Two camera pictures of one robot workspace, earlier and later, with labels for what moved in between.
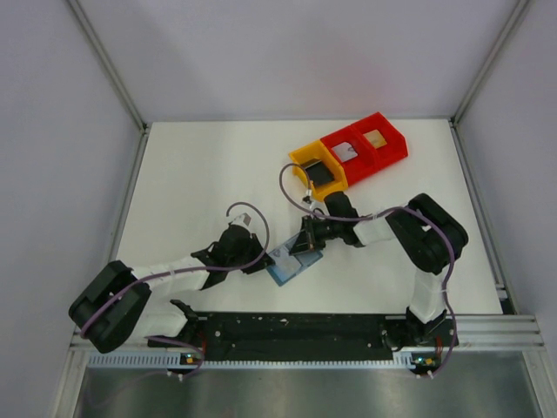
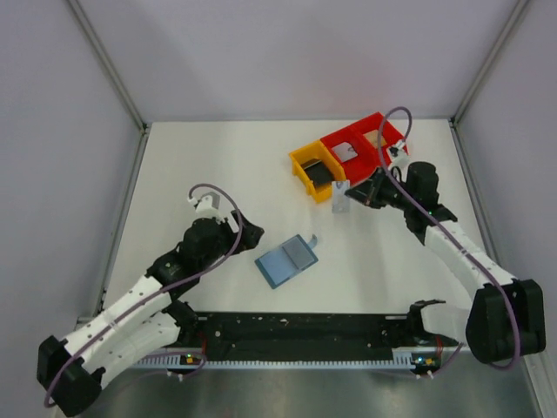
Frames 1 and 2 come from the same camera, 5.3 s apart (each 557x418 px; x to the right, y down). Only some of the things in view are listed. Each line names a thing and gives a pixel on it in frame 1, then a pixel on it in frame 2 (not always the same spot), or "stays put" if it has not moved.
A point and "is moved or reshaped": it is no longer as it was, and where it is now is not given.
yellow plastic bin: [312, 153] stays put
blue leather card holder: [287, 265] stays put
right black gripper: [310, 232] → [371, 192]
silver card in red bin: [345, 151] stays put
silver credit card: [282, 259] is moved or reshaped
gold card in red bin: [376, 138] stays put
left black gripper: [253, 255] → [243, 229]
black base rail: [300, 335] stays put
